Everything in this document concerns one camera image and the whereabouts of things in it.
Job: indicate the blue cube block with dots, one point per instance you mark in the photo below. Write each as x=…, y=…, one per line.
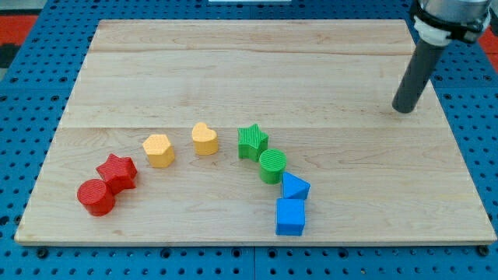
x=289, y=217

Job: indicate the yellow heart block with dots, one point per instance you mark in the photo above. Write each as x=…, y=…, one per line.
x=205, y=139

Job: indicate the green cylinder block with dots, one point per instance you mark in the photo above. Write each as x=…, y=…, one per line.
x=272, y=165

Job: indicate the red cylinder block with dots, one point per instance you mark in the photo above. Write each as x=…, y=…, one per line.
x=96, y=197

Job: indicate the red star block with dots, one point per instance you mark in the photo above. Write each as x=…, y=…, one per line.
x=118, y=173

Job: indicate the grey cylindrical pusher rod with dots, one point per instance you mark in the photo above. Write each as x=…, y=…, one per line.
x=416, y=77

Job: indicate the green star block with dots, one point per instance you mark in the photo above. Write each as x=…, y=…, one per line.
x=252, y=142

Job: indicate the blue triangle block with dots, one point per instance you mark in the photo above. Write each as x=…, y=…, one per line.
x=294, y=187

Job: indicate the yellow hexagon block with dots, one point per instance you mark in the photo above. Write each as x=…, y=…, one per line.
x=159, y=151

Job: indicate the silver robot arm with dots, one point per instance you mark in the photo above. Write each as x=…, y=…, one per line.
x=438, y=22

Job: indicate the wooden board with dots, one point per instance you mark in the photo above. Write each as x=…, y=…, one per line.
x=320, y=89

